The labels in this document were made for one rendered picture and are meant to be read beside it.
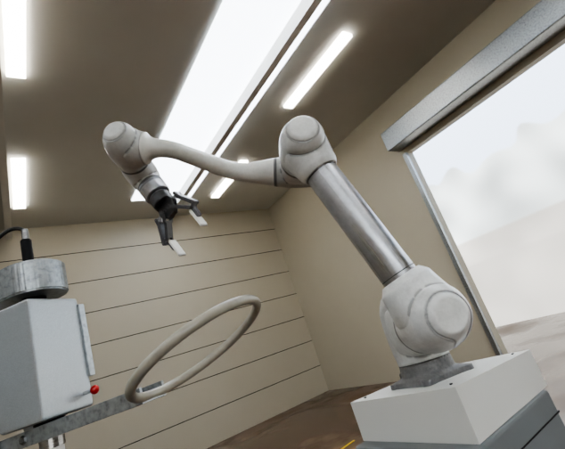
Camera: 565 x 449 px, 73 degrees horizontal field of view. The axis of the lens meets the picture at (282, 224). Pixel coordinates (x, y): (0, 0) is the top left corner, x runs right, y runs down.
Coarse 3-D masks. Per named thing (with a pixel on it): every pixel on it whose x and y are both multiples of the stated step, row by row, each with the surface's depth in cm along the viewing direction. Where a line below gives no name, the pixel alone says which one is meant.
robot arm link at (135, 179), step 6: (144, 168) 126; (150, 168) 129; (156, 168) 132; (126, 174) 126; (132, 174) 125; (138, 174) 126; (144, 174) 128; (150, 174) 129; (156, 174) 131; (132, 180) 128; (138, 180) 128; (138, 186) 129
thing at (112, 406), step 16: (160, 384) 130; (112, 400) 122; (64, 416) 127; (80, 416) 125; (96, 416) 123; (32, 432) 130; (48, 432) 128; (64, 432) 126; (0, 448) 134; (16, 448) 131
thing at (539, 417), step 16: (544, 400) 102; (512, 416) 94; (528, 416) 96; (544, 416) 99; (560, 416) 103; (496, 432) 88; (512, 432) 90; (528, 432) 93; (544, 432) 96; (560, 432) 100; (368, 448) 107; (384, 448) 103; (400, 448) 98; (416, 448) 95; (432, 448) 91; (448, 448) 88; (464, 448) 85; (480, 448) 83; (496, 448) 85; (512, 448) 88; (528, 448) 91; (544, 448) 94; (560, 448) 97
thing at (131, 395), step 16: (224, 304) 107; (240, 304) 112; (256, 304) 123; (192, 320) 102; (208, 320) 103; (176, 336) 100; (240, 336) 141; (160, 352) 99; (224, 352) 142; (144, 368) 99; (192, 368) 138; (128, 384) 103; (176, 384) 133; (128, 400) 109; (144, 400) 119
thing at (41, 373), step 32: (0, 320) 138; (32, 320) 134; (64, 320) 146; (0, 352) 135; (32, 352) 130; (64, 352) 141; (0, 384) 132; (32, 384) 128; (64, 384) 136; (0, 416) 130; (32, 416) 125
